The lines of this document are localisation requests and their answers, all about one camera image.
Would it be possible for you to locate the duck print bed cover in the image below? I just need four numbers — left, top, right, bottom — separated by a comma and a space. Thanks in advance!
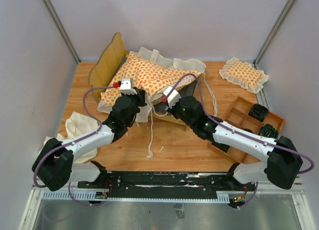
96, 47, 220, 160

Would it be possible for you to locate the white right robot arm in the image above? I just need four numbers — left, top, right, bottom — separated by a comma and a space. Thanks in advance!
167, 96, 303, 190

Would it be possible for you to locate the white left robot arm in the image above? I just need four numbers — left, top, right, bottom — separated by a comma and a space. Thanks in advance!
32, 90, 146, 192

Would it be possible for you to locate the cream cloth pile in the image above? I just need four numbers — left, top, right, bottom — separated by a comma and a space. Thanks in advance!
43, 111, 98, 163

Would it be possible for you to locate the wooden compartment organizer box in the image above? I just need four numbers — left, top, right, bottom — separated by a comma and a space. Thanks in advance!
207, 96, 285, 164

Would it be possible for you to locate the duck print small pillow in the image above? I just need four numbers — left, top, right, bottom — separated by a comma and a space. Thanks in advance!
219, 56, 269, 94

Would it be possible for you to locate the dark rolled sock upper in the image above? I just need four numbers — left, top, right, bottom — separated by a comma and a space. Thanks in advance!
248, 104, 269, 122

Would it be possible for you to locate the dark rolled sock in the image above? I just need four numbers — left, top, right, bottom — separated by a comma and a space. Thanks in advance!
258, 124, 279, 139
248, 104, 269, 122

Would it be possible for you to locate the wooden pet bed frame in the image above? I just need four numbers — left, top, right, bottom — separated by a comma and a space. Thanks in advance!
88, 32, 206, 132

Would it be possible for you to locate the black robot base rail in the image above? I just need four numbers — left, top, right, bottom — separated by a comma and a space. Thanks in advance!
35, 170, 305, 203

